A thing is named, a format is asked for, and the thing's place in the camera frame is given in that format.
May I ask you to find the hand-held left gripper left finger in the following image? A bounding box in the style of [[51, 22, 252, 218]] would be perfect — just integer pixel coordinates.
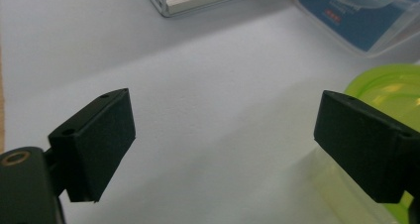
[[48, 87, 137, 204]]

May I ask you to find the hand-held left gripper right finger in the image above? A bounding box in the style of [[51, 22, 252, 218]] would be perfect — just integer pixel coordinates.
[[313, 90, 420, 204]]

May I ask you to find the green round plastic container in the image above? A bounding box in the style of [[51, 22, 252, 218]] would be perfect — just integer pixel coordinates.
[[310, 63, 420, 224]]

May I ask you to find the clear food container blue label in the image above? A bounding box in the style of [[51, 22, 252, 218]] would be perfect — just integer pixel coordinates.
[[294, 0, 420, 58]]

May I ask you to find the pale grey table mat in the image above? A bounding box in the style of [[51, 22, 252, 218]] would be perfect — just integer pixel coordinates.
[[0, 0, 420, 224]]

